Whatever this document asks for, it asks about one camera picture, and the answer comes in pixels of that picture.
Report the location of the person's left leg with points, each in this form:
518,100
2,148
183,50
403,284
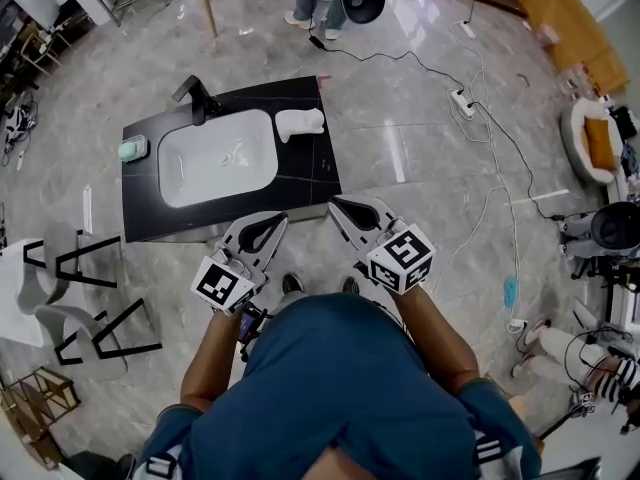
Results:
285,300

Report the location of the person's left forearm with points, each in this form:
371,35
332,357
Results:
207,368

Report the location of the white sink basin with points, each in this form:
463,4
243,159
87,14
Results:
215,168

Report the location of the black office chair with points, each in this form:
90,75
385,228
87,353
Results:
600,268

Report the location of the brown frame side table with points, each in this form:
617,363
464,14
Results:
35,408

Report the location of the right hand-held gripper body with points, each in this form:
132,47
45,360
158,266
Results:
402,258

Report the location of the person's right forearm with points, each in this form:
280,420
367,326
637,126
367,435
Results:
440,343

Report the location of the white power strip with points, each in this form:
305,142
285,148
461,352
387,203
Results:
517,325
462,29
462,103

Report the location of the orange cushion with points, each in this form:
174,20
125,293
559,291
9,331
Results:
600,143

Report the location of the black waist-mounted device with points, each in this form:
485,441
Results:
247,325

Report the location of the white table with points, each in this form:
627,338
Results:
15,293

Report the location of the dark wooden vanity cabinet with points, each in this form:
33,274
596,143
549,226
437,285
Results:
305,168

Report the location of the white round pet bed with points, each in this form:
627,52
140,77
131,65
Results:
571,143

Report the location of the brown cardboard boxes pile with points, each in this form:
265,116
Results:
575,28

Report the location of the blue cloth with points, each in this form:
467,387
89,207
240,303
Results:
510,290

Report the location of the white towel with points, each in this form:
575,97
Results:
300,123

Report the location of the person's blue shirt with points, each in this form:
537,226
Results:
340,393

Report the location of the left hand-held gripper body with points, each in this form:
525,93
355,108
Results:
220,285

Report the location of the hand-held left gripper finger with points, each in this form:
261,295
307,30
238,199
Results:
270,255
230,241

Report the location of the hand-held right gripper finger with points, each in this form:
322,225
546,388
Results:
357,240
386,218

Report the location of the person's right shoe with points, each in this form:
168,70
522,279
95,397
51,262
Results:
351,285

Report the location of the pale green soap dish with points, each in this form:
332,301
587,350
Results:
144,145

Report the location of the person's left shoe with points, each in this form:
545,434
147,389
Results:
292,284

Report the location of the person's shoe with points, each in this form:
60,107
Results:
351,285
292,284

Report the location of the black faucet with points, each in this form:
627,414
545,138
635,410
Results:
199,103

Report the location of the light wooden chair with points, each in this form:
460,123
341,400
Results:
42,48

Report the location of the small pink box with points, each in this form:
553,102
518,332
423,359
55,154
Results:
548,34

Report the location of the light green object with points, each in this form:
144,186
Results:
129,151

